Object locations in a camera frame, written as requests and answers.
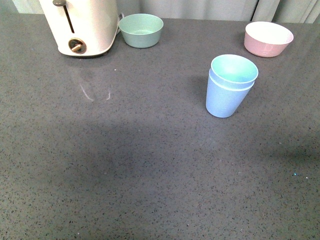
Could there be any blue cup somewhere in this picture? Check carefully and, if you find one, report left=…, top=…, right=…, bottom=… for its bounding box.
left=209, top=54, right=259, bottom=90
left=205, top=69, right=255, bottom=118

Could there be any green bowl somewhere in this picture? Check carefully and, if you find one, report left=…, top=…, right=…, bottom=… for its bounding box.
left=118, top=13, right=164, bottom=49

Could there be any white toaster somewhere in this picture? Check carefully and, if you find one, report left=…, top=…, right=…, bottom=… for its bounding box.
left=40, top=0, right=120, bottom=57

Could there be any pink bowl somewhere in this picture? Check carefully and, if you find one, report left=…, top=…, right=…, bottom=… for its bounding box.
left=244, top=21, right=294, bottom=58

